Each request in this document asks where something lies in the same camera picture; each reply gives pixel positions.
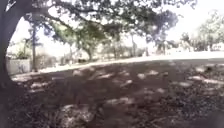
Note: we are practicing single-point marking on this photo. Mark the pale path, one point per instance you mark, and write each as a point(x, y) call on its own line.
point(186, 55)

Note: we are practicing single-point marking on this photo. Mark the dark leaf-strewn ground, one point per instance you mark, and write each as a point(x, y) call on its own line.
point(116, 87)

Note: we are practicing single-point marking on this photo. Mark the thin tree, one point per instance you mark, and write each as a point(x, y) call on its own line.
point(34, 53)

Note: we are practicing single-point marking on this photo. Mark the large dark tree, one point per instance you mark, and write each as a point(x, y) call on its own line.
point(6, 43)

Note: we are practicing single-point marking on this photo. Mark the pale wall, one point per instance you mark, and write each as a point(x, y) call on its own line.
point(17, 66)

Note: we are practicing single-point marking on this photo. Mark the row of trees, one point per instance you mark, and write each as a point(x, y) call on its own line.
point(89, 45)

